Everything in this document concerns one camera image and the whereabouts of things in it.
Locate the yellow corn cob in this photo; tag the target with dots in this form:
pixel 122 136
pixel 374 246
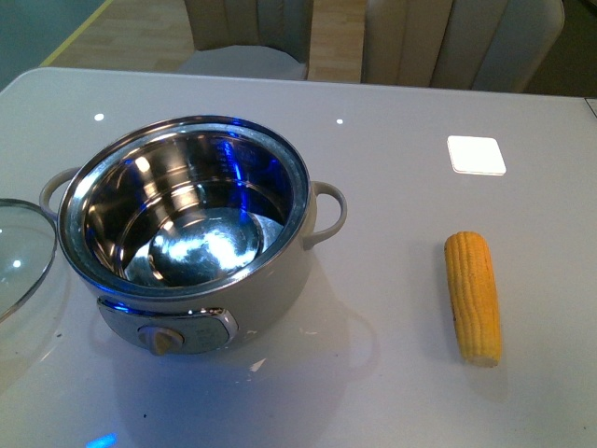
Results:
pixel 474 299

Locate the glass pot lid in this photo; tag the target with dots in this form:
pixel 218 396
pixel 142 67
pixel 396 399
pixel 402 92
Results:
pixel 28 246

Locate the beige chair left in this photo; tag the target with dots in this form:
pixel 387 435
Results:
pixel 256 39

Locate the beige chair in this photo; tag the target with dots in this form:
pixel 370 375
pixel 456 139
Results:
pixel 458 44
pixel 256 39

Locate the beige chair right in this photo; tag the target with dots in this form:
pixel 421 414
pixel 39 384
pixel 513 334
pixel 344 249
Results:
pixel 458 44

